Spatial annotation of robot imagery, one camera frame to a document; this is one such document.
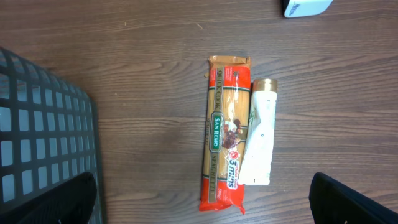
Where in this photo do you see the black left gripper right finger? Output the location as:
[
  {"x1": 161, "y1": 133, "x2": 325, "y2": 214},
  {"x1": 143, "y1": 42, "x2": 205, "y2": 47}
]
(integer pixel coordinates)
[{"x1": 309, "y1": 172, "x2": 397, "y2": 224}]

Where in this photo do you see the orange spaghetti packet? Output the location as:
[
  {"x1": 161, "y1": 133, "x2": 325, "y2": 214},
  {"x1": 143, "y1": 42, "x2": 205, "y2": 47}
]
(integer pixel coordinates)
[{"x1": 199, "y1": 55, "x2": 251, "y2": 212}]

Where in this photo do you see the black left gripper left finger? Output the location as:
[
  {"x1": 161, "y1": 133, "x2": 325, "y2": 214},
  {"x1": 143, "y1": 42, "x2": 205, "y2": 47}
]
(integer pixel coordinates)
[{"x1": 1, "y1": 172, "x2": 97, "y2": 224}]

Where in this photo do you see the white barcode scanner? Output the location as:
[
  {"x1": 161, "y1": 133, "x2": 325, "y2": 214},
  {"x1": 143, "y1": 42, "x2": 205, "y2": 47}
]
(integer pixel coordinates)
[{"x1": 282, "y1": 0, "x2": 333, "y2": 18}]

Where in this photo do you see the dark grey plastic basket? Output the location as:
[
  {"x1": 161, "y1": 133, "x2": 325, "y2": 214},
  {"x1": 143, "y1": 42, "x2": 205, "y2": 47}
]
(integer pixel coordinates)
[{"x1": 1, "y1": 49, "x2": 106, "y2": 223}]

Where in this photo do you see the white tube gold cap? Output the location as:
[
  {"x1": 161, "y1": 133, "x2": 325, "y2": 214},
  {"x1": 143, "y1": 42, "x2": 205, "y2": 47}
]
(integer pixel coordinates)
[{"x1": 238, "y1": 78, "x2": 278, "y2": 185}]

